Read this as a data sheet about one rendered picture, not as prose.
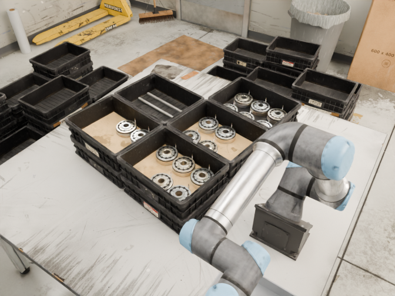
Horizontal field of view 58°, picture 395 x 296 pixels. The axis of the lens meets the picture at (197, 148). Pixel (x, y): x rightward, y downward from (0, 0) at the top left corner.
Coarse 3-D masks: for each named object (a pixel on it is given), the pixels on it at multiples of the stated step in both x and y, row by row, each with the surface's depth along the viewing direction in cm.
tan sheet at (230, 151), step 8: (192, 128) 185; (208, 136) 180; (240, 136) 180; (224, 144) 175; (232, 144) 175; (240, 144) 175; (248, 144) 175; (224, 152) 171; (232, 152) 171; (240, 152) 171
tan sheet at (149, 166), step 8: (144, 160) 167; (152, 160) 167; (136, 168) 163; (144, 168) 163; (152, 168) 163; (160, 168) 163; (168, 168) 163; (176, 176) 160; (176, 184) 156; (184, 184) 156; (192, 192) 153
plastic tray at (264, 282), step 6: (216, 282) 115; (258, 282) 117; (264, 282) 115; (270, 282) 113; (258, 288) 116; (264, 288) 116; (270, 288) 115; (276, 288) 113; (282, 288) 111; (204, 294) 109; (252, 294) 114; (258, 294) 114; (264, 294) 114; (270, 294) 114; (276, 294) 114; (282, 294) 113; (288, 294) 111; (294, 294) 110
